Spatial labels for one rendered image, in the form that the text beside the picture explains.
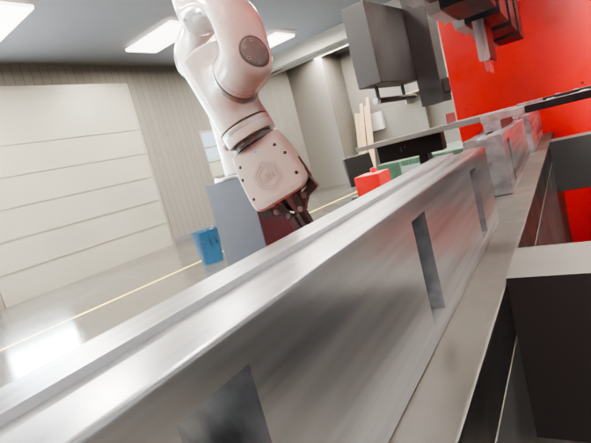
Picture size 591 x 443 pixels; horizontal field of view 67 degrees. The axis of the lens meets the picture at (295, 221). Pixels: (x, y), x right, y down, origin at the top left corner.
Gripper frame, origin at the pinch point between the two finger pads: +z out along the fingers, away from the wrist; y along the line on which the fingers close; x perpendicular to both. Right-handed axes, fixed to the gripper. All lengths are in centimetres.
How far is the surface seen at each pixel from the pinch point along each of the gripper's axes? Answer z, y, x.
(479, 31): -14, 40, 27
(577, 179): 29, 50, 70
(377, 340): 5, 16, -48
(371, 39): -51, 23, 142
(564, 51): -3, 74, 111
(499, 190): 10.9, 27.9, 8.3
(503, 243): 11.3, 23.9, -18.7
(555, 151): 20, 49, 71
